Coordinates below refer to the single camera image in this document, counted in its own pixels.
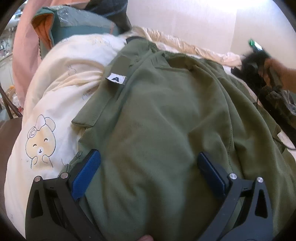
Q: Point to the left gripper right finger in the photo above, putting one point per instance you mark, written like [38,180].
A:
[245,211]

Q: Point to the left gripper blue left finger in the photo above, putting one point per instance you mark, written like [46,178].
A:
[53,212]

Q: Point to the olive green pants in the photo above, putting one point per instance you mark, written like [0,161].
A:
[149,132]

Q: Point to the person's right hand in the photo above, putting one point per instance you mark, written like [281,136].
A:
[286,75]

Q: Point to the person's left hand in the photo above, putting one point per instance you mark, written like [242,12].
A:
[146,238]

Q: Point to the black garment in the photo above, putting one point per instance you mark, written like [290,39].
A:
[252,79]

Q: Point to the camouflage garment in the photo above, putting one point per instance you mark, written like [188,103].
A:
[282,102]

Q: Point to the cream bear print duvet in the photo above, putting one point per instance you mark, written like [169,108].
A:
[66,79]

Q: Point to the pink hanging curtain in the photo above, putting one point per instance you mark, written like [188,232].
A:
[26,46]

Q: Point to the dark navy hanging cloth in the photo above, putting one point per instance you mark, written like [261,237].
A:
[114,10]

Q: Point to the teal bed headboard cushion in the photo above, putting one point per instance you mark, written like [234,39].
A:
[53,24]

